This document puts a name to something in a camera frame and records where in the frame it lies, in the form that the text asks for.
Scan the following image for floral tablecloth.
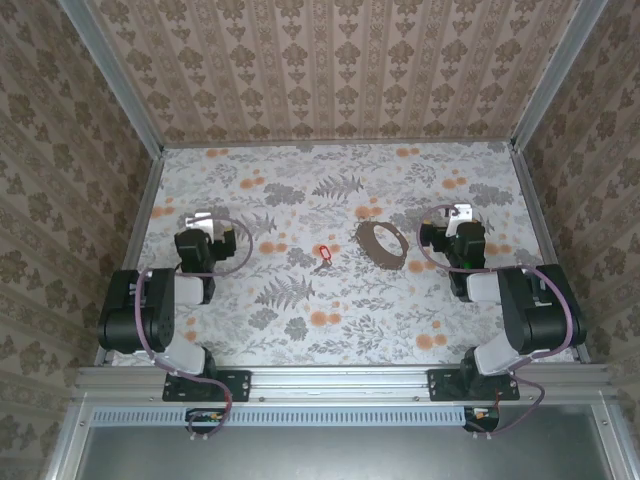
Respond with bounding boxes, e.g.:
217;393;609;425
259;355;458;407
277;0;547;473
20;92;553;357
124;142;576;366

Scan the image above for black connector box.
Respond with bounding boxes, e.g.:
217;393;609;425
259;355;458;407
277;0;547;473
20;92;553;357
462;405;501;434
185;407;227;435

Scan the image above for grey metal panel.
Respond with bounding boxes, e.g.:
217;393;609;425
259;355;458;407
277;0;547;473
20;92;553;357
44;404;626;480

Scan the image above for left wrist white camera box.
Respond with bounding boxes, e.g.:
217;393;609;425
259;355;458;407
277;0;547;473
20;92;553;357
183;209;217;240

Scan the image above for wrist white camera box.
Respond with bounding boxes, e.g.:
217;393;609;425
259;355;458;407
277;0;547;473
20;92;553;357
446;202;474;239
183;209;217;240

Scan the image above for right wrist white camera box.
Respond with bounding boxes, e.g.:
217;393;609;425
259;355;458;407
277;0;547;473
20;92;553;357
446;202;474;239

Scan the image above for aluminium table edge rail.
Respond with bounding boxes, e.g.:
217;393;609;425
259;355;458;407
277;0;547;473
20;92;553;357
107;149;166;366
509;144;591;361

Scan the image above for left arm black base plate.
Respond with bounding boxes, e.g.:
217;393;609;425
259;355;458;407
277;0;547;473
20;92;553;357
162;369;251;403

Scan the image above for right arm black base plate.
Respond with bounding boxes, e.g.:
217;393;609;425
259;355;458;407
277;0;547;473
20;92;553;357
427;368;521;403

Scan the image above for aluminium front rail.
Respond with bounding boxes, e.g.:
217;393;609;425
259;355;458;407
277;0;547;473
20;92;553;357
74;364;619;406

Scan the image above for aluminium frame post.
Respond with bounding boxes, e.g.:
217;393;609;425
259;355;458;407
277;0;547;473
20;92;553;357
509;0;609;151
58;0;166;156

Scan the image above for grey slotted cable duct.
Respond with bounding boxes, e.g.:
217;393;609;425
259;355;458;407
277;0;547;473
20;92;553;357
92;405;469;427

